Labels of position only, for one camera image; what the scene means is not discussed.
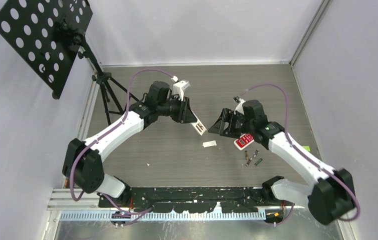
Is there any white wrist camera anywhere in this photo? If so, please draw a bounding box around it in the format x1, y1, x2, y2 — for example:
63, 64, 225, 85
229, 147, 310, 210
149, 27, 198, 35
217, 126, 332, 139
171, 75, 191, 101
233, 96, 245, 115

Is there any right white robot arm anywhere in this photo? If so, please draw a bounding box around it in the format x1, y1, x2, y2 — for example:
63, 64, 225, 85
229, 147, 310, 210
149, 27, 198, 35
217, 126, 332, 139
208, 99, 360, 225

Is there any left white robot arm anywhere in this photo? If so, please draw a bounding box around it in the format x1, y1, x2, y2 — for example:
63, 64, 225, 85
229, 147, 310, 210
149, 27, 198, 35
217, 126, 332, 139
62, 80, 206, 207

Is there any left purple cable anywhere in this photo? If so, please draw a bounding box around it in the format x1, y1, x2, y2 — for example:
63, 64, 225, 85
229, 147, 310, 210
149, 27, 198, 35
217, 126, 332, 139
69, 67, 179, 228

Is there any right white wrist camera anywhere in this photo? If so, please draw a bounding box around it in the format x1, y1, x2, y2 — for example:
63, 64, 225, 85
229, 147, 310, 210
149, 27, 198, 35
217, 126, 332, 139
233, 96, 245, 115

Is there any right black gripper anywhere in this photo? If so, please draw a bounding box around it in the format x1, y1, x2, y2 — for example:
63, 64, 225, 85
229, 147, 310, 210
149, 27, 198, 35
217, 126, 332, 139
208, 108, 254, 140

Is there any purple cable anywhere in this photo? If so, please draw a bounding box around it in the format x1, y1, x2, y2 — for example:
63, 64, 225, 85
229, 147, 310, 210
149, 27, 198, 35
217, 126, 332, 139
69, 67, 179, 228
238, 83, 362, 227

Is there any long white remote control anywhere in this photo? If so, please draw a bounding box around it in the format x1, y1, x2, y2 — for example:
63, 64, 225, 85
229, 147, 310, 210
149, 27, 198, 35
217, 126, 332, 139
191, 120, 207, 136

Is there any white battery cover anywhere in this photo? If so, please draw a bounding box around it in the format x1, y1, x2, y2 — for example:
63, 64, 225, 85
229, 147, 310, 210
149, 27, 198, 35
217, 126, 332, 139
202, 140, 217, 148

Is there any green block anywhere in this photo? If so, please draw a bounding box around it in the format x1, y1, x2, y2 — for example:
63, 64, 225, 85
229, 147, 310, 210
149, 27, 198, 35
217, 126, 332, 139
303, 146, 311, 152

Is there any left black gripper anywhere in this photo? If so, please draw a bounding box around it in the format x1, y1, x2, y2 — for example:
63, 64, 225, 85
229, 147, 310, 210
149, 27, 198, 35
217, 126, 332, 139
157, 94, 197, 124

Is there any black perforated music stand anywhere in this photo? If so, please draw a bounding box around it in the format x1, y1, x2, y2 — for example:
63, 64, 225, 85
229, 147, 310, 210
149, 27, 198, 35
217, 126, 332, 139
0, 0, 128, 123

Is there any black purple battery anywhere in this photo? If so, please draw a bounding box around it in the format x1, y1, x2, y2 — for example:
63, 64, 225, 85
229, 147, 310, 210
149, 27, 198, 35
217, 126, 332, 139
245, 149, 259, 166

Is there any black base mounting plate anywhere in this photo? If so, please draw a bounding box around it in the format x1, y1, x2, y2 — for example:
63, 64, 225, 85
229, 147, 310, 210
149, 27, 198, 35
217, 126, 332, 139
98, 186, 295, 215

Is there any green battery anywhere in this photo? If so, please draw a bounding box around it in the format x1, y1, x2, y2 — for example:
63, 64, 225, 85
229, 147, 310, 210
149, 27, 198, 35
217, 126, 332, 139
254, 158, 263, 166

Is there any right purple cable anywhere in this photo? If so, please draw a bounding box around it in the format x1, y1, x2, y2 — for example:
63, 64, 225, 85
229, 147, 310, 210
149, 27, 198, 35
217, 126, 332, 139
238, 83, 362, 227

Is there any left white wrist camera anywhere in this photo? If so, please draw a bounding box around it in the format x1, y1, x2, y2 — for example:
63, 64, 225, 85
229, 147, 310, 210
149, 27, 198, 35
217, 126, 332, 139
171, 75, 191, 101

